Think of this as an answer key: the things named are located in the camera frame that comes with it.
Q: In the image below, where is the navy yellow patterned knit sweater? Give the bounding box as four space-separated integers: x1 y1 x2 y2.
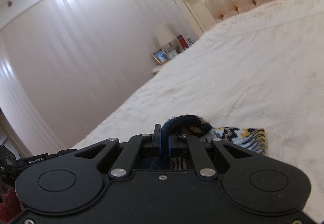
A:
142 115 266 170

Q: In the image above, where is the red clothed operator body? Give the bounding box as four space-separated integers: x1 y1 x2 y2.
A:
0 180 21 223

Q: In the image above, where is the white nightstand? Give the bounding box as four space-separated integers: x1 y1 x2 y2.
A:
152 65 164 75

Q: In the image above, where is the gold framed photo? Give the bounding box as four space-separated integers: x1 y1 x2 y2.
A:
151 48 170 65

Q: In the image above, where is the cream bedspread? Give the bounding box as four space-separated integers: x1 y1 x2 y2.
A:
75 0 323 222

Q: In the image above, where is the cream table lamp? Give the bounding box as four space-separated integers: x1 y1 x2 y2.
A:
156 24 181 54

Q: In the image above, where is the small white picture frame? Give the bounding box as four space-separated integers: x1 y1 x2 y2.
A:
187 36 193 47

